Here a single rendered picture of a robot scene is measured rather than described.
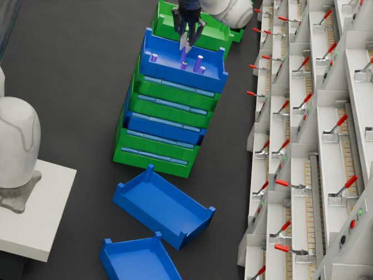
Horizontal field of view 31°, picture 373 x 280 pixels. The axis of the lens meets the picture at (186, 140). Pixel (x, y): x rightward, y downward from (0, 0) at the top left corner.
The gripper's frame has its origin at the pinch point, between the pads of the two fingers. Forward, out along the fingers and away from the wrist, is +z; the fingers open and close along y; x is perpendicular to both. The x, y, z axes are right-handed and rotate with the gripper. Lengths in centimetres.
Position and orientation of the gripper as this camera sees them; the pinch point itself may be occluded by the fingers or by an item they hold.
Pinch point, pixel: (186, 43)
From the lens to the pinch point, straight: 237.3
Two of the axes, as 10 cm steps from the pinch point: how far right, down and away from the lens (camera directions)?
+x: 5.5, -6.8, 4.9
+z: -0.7, 5.4, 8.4
